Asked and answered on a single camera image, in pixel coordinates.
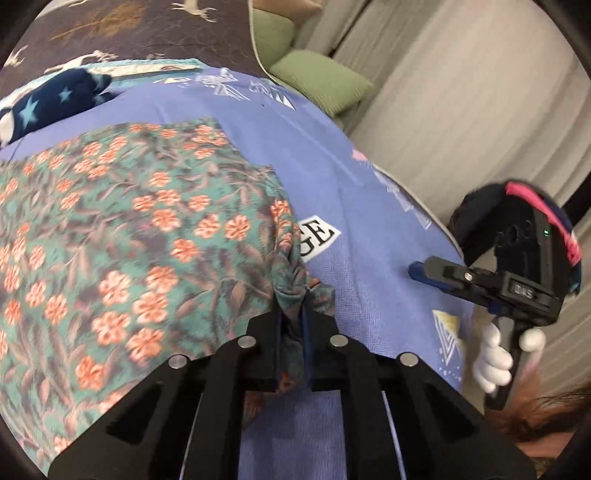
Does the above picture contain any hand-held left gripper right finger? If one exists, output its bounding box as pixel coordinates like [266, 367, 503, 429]
[300, 300, 539, 480]

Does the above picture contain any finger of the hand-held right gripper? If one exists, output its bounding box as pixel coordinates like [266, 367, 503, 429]
[409, 257, 502, 298]

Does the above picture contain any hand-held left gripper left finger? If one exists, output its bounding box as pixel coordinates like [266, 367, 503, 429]
[48, 295, 284, 480]

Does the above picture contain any teal floral shirt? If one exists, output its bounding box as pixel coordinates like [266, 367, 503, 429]
[0, 117, 338, 467]

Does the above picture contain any person's right hand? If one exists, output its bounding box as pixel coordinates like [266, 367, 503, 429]
[472, 322, 546, 394]

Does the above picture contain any blue printed bedsheet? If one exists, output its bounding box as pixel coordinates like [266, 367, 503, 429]
[0, 67, 476, 480]

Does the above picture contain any person's brown hair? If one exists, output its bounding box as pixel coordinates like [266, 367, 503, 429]
[489, 369, 591, 457]

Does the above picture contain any green pillow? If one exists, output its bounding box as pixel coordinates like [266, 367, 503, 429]
[252, 9, 296, 70]
[270, 50, 374, 116]

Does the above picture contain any white folded quilt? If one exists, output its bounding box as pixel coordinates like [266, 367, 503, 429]
[44, 58, 204, 83]

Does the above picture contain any pink pillow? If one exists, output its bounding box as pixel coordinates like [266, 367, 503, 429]
[254, 0, 324, 16]

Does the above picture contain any navy star pillow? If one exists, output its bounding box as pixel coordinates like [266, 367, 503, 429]
[0, 68, 114, 148]

